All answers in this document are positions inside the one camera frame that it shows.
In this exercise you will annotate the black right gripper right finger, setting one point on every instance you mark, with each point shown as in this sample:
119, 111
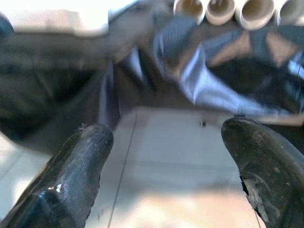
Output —
268, 171

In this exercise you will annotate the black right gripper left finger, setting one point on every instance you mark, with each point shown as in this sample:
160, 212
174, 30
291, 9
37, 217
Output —
71, 171

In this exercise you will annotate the black plastic table cover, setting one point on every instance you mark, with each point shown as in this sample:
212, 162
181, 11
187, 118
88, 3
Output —
47, 83

